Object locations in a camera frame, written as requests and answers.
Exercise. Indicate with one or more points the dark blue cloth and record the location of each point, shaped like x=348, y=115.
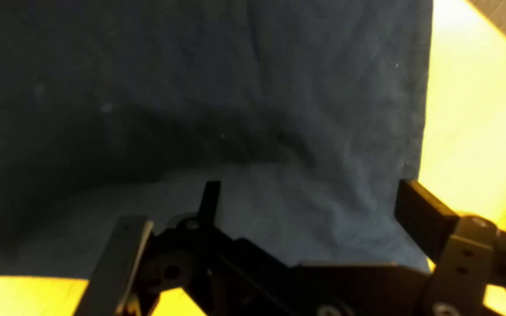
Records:
x=206, y=89

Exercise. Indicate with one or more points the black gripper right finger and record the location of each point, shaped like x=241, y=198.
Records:
x=461, y=257

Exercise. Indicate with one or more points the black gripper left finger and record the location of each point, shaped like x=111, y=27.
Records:
x=236, y=273

